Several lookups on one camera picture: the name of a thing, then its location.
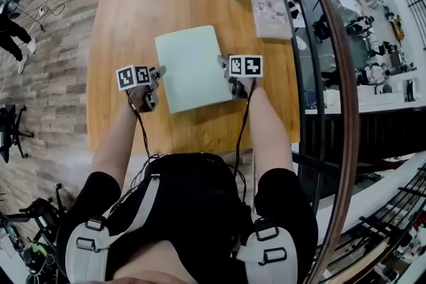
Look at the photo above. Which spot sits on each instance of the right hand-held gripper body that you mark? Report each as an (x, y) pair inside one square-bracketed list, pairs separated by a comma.
[(246, 66)]

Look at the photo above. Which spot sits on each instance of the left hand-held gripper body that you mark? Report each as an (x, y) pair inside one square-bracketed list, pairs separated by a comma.
[(133, 78)]

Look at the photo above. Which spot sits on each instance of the pale green sheet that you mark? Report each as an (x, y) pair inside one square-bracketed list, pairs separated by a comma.
[(193, 70)]

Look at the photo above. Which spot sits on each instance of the person's right forearm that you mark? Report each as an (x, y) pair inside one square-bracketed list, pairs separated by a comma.
[(268, 129)]

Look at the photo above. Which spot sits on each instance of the person's left forearm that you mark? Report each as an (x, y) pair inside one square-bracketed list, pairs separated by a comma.
[(116, 136)]

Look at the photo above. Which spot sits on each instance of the white workbench table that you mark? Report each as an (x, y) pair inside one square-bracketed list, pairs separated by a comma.
[(376, 98)]

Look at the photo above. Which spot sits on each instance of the white booklet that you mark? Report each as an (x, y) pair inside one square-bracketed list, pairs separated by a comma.
[(271, 15)]

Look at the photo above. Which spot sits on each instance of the black railing with brown handrail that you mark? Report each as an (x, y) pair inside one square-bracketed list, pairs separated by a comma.
[(339, 76)]

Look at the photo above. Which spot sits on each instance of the white power strip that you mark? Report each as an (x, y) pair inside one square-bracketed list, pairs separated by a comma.
[(42, 10)]

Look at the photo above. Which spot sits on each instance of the black office chair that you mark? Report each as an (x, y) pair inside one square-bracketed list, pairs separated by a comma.
[(11, 133)]

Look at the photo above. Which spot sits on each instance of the person's black clothing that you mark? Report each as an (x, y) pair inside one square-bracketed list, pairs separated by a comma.
[(193, 203)]

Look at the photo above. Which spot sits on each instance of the white harness with black buckles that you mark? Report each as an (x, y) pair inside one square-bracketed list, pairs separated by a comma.
[(90, 242)]

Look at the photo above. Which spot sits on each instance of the black tripod equipment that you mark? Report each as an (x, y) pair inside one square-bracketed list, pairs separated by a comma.
[(36, 219)]

